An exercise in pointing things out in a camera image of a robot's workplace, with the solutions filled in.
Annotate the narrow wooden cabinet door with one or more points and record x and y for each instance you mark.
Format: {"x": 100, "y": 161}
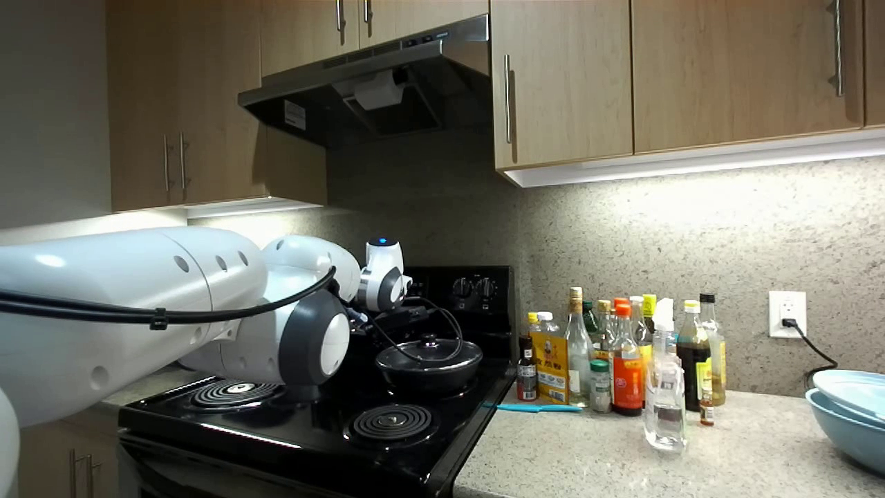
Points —
{"x": 570, "y": 85}

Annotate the clear spray bottle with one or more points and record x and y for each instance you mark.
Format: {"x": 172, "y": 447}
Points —
{"x": 665, "y": 406}

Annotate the bottle yellow green cap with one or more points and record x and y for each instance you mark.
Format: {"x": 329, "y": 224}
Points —
{"x": 649, "y": 320}

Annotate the wooden cabinet over hood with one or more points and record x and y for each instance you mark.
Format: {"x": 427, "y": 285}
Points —
{"x": 405, "y": 17}

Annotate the wooden base cabinet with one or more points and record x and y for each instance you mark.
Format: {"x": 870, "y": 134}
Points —
{"x": 78, "y": 458}

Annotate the small green lid jar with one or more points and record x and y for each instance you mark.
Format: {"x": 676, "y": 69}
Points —
{"x": 600, "y": 389}

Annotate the dark soy sauce bottle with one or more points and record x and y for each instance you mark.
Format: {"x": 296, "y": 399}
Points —
{"x": 693, "y": 363}

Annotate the wide wooden cabinet door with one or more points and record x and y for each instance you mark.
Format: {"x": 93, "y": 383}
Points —
{"x": 736, "y": 74}

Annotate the black frying pan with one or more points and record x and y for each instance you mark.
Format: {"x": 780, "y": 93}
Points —
{"x": 429, "y": 379}

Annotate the small burner coil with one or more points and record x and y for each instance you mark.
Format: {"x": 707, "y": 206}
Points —
{"x": 391, "y": 421}

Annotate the light blue bowl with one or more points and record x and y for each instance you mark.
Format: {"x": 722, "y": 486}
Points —
{"x": 846, "y": 437}
{"x": 853, "y": 392}

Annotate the large burner coil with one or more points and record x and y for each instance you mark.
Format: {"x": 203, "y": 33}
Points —
{"x": 231, "y": 396}

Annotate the stainless range hood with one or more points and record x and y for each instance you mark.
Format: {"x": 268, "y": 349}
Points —
{"x": 368, "y": 93}

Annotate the teal utensil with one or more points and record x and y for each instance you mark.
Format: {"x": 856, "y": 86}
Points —
{"x": 541, "y": 408}

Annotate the glass bottle gold cap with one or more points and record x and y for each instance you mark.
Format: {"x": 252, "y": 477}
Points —
{"x": 578, "y": 356}

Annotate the black electric stove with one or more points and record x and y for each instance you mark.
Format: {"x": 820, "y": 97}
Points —
{"x": 306, "y": 443}

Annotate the orange sauce bottle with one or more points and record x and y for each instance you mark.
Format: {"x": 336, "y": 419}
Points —
{"x": 629, "y": 383}

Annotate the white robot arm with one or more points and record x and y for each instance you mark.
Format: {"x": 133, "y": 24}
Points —
{"x": 93, "y": 313}

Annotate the under-cabinet light strip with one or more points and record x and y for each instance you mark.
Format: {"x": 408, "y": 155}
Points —
{"x": 693, "y": 158}

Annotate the small dark spice jar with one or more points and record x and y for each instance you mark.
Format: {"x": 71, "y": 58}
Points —
{"x": 527, "y": 376}

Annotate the white wall outlet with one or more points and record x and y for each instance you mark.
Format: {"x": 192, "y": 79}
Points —
{"x": 787, "y": 307}

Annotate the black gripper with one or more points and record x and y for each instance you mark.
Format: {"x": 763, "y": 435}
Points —
{"x": 391, "y": 334}

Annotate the wooden two-door wall cabinet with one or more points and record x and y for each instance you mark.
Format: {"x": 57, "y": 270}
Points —
{"x": 167, "y": 93}

